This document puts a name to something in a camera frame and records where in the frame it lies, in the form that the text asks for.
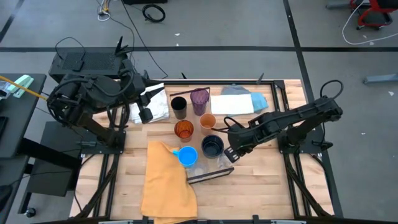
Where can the grey cloth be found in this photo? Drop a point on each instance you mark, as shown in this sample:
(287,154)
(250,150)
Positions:
(234,89)

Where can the wooden shelf with black frame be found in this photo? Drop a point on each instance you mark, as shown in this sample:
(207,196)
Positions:
(197,143)

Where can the light blue plastic mug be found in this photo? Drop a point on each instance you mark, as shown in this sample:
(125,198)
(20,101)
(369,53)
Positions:
(187,156)

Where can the orange faceted plastic tumbler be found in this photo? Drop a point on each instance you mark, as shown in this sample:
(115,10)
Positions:
(184,130)

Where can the peach plastic cup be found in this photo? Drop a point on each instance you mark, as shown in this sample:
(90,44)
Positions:
(207,123)

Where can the small clear glass cup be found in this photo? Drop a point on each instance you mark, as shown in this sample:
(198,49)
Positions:
(224,164)

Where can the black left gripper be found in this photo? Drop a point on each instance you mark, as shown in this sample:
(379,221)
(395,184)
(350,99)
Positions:
(135,87)

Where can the black plastic tumbler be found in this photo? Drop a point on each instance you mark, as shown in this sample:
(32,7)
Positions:
(178,105)

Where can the purple faceted plastic tumbler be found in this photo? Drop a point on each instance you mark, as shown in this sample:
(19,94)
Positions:
(200,101)

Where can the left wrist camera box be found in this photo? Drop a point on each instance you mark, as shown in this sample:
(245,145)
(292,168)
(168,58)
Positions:
(145,115)

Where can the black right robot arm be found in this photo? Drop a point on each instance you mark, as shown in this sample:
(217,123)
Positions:
(295,116)

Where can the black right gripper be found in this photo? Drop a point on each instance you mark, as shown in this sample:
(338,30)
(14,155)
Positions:
(244,137)

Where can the black computer tower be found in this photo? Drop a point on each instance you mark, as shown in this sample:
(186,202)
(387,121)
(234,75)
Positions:
(93,60)

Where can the large clear glass mug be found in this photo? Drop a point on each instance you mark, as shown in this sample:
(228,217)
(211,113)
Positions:
(199,172)

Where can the dark blue enamel mug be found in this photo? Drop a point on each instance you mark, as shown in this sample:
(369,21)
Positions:
(212,146)

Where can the white cloth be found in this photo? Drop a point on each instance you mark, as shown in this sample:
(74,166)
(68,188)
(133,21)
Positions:
(231,104)

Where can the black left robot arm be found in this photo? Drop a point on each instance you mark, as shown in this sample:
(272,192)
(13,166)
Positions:
(93,93)

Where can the white checked towel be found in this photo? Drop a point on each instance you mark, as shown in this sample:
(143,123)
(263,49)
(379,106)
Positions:
(160,107)

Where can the yellow waffle cloth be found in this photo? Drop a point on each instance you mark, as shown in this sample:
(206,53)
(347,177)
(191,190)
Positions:
(168,193)

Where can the light blue cloth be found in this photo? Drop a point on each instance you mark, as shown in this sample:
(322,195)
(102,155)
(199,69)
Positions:
(260,102)

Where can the red rolling stool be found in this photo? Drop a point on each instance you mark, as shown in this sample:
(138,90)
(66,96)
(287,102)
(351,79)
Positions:
(385,3)

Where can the black desk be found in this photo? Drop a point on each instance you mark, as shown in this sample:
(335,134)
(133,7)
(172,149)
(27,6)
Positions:
(18,124)

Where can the grey metal bar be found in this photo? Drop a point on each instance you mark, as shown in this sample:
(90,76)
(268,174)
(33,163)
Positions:
(381,78)
(337,3)

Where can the mint green stapler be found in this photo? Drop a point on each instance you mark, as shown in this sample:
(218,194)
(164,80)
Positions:
(21,84)

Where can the black caster wheel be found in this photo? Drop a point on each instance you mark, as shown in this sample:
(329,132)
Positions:
(30,212)

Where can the black floor platform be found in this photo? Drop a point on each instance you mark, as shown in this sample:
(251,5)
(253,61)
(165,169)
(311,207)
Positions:
(53,174)

